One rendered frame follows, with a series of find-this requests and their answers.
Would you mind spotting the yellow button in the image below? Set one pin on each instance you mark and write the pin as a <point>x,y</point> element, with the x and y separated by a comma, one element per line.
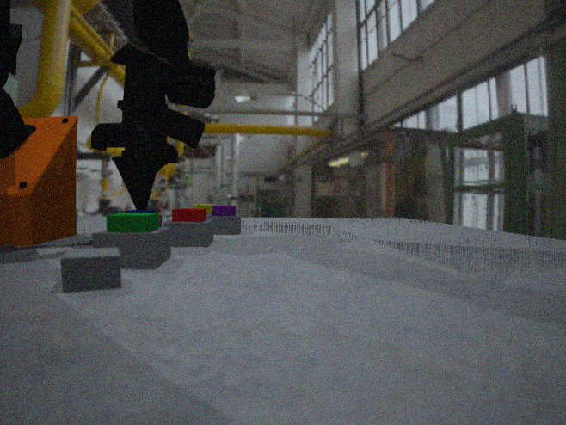
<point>207,207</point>

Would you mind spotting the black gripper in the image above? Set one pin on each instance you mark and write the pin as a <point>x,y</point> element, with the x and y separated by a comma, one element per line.
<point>145,152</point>

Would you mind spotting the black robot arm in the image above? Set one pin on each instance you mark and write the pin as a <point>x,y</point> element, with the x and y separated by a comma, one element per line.
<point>162,27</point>

